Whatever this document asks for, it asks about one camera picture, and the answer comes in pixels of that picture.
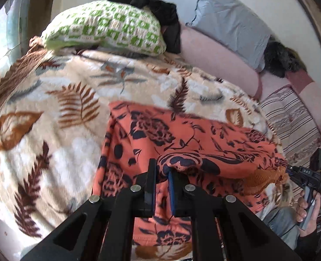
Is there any orange floral garment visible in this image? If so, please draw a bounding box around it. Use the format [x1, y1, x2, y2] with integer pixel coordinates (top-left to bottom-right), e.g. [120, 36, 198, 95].
[93, 101, 288, 246]

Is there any right hand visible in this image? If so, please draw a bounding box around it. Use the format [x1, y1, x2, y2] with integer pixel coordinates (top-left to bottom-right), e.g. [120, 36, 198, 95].
[296, 190, 321, 237]

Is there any striped pillow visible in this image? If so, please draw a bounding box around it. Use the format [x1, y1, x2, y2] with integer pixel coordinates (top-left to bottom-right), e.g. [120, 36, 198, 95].
[261, 87, 321, 167]

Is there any black fuzzy cushion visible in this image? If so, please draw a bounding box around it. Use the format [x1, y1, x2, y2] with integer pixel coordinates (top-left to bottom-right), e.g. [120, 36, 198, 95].
[264, 36, 307, 78]

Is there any cream leaf-print blanket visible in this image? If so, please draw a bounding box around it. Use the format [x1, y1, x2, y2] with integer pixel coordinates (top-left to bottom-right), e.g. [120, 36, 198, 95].
[0, 42, 284, 260]

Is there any pink mattress sheet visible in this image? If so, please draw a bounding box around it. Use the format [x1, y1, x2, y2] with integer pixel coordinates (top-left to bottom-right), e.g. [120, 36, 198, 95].
[163, 22, 321, 142]

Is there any green white patterned pillow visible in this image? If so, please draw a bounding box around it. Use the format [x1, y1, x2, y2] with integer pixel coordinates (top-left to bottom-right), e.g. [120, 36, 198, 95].
[41, 0, 166, 56]

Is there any black cloth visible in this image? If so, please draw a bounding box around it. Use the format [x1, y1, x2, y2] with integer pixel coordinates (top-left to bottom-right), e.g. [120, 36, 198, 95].
[108, 0, 181, 54]

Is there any grey pillow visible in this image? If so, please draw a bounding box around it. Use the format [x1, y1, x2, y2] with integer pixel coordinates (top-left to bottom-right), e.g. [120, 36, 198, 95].
[186, 0, 272, 72]

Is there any stained glass window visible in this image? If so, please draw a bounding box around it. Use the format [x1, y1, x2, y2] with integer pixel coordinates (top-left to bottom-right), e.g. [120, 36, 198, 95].
[0, 0, 30, 79]

